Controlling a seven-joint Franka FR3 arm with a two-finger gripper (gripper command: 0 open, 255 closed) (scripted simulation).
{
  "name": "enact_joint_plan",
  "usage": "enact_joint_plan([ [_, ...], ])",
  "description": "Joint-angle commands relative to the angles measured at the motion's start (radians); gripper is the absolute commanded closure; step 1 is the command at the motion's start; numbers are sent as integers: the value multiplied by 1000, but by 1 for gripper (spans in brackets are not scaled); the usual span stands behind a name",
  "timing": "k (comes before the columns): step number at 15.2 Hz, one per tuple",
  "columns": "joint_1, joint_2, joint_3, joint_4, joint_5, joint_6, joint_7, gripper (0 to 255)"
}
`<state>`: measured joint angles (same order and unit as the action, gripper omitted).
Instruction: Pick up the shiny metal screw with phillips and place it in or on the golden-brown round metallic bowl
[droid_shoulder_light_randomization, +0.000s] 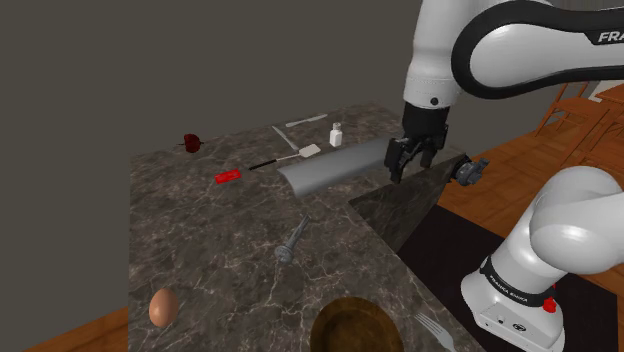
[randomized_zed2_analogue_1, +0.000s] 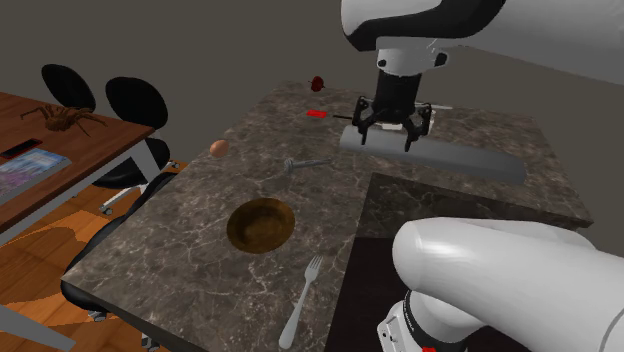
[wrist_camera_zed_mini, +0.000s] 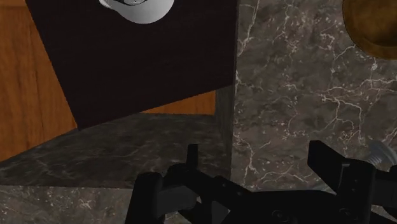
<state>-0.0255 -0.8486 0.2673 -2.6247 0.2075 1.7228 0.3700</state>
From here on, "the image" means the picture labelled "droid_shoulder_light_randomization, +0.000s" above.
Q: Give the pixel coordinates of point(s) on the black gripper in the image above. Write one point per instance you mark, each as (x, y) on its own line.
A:
(423, 122)

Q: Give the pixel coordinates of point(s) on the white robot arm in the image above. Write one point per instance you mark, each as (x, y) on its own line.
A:
(565, 229)

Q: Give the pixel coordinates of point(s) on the white salt shaker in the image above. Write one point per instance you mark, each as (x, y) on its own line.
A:
(335, 137)

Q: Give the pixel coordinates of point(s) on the grey curved panel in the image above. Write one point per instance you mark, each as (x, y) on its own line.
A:
(331, 168)

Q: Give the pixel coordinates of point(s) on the dark robot stand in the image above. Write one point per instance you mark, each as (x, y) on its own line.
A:
(453, 248)

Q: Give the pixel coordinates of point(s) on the silver butter knife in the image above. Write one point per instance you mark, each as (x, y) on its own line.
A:
(306, 120)

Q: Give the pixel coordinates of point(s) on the grey metal kitchen tool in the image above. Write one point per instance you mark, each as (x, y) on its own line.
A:
(291, 242)

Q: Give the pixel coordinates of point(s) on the wooden chair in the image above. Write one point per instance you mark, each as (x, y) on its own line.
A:
(570, 109)

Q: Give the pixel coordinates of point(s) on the silver fork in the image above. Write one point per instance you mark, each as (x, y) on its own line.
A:
(436, 334)

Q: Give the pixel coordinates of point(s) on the brown wooden bowl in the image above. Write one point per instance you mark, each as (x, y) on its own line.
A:
(356, 326)

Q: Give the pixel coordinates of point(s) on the red flat rectangular box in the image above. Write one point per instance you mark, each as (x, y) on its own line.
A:
(228, 176)

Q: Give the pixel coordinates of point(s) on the dark red apple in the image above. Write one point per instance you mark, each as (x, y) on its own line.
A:
(192, 143)

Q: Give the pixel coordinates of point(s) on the brown egg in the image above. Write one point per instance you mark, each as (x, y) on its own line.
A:
(164, 308)

